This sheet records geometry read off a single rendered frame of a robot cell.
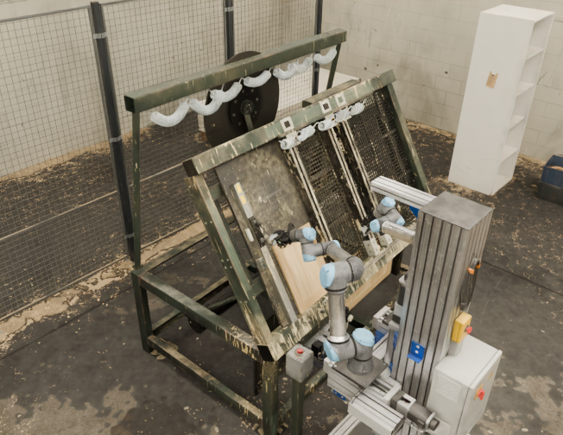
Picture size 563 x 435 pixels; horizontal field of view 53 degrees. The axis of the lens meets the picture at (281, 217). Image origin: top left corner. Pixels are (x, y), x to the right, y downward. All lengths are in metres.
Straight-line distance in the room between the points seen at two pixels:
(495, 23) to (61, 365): 5.37
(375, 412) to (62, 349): 2.79
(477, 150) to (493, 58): 1.09
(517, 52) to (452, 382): 4.41
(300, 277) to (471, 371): 1.27
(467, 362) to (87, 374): 2.90
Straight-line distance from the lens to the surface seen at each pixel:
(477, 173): 7.25
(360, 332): 3.07
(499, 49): 6.77
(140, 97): 3.47
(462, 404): 3.08
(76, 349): 4.99
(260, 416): 4.06
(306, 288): 3.75
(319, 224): 3.82
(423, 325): 2.97
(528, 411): 4.71
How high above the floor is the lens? 3.35
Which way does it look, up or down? 32 degrees down
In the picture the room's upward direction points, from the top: 1 degrees clockwise
